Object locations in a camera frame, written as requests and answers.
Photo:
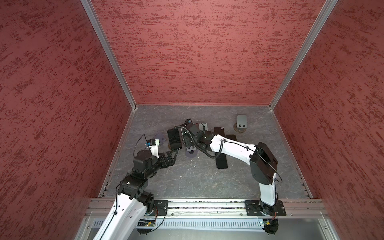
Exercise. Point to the aluminium corner post left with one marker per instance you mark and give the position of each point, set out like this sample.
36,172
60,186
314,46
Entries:
96,24

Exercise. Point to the grey metal phone stand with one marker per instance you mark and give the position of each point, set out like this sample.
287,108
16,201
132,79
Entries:
203,127

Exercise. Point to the right circuit board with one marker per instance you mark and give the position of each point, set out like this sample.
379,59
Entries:
271,226

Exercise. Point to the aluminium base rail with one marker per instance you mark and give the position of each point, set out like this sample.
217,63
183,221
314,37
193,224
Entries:
212,214

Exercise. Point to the grey stand wooden base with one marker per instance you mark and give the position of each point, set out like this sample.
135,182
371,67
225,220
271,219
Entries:
240,125

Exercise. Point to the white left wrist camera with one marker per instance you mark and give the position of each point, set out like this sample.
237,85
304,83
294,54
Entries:
153,145

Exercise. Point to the aluminium corner post right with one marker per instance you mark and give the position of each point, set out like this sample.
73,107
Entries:
317,26

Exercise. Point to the aluminium corner post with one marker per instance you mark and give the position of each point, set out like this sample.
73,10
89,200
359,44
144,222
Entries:
317,26
96,24

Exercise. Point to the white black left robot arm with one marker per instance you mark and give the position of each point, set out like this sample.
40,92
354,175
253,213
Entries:
132,202

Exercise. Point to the green-edged black phone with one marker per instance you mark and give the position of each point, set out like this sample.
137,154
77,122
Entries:
232,137

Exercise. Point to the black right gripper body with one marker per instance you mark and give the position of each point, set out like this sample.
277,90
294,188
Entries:
189,142

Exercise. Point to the dark phone with sticker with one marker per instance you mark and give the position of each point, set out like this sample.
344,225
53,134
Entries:
219,131

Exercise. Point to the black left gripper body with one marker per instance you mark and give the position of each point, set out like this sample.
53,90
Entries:
163,164

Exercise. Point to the left circuit board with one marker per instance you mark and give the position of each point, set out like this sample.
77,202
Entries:
146,223

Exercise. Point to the circuit board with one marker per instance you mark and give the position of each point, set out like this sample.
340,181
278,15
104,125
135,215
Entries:
271,226
146,223

